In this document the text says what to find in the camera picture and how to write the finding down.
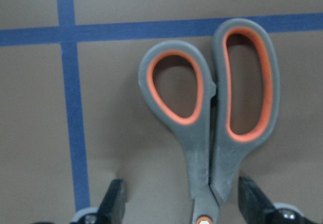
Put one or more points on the grey orange handled scissors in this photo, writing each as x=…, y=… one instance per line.
x=213, y=151

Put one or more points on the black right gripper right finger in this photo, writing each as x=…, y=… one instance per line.
x=253, y=204

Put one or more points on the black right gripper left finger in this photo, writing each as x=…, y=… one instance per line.
x=113, y=205

